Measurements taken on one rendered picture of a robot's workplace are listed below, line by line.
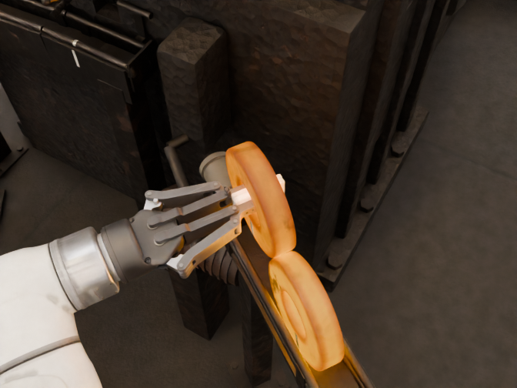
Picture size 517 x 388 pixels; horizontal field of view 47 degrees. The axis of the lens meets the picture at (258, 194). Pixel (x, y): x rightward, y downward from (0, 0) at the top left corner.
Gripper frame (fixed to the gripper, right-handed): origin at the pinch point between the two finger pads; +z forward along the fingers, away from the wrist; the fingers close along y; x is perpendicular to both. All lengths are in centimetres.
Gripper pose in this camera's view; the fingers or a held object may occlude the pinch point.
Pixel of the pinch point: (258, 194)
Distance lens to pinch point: 77.1
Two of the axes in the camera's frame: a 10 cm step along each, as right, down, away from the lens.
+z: 9.0, -3.8, 1.9
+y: 4.3, 7.5, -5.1
